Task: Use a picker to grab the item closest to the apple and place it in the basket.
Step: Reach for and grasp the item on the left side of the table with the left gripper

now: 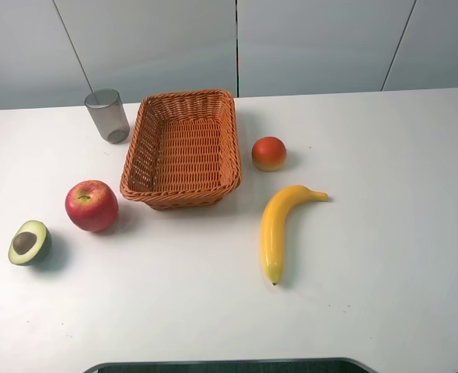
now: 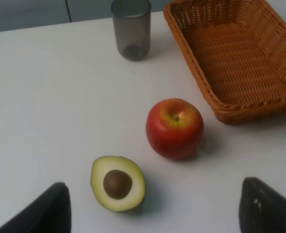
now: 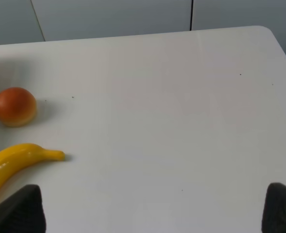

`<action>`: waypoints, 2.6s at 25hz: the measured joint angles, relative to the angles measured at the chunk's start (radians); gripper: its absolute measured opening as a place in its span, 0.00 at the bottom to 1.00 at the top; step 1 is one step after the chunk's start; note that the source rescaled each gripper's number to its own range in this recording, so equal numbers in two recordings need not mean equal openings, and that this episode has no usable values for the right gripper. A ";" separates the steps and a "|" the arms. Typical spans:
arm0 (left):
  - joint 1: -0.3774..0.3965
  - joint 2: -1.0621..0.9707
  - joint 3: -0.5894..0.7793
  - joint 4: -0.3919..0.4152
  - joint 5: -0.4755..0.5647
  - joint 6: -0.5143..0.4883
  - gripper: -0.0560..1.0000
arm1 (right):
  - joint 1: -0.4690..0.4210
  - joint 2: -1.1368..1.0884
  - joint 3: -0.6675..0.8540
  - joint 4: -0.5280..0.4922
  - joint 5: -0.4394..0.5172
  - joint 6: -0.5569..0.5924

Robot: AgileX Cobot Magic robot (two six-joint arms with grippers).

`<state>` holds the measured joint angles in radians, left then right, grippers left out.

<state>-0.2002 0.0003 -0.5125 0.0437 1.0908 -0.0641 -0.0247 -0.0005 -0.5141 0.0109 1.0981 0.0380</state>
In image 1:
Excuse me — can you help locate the orange wicker basket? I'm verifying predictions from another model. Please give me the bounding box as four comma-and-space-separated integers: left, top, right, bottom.
120, 89, 242, 211

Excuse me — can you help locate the orange peach fruit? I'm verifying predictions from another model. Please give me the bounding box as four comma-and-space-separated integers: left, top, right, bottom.
251, 137, 287, 172

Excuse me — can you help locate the grey mesh cup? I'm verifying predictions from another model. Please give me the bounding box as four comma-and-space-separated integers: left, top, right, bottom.
84, 89, 130, 144

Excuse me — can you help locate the halved avocado with pit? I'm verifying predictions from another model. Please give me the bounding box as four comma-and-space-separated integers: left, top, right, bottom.
8, 220, 52, 266

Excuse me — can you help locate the yellow banana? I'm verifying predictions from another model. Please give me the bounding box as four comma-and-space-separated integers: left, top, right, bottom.
260, 185, 329, 286

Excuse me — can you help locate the red apple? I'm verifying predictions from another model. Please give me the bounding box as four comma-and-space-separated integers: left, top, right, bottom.
65, 180, 119, 232

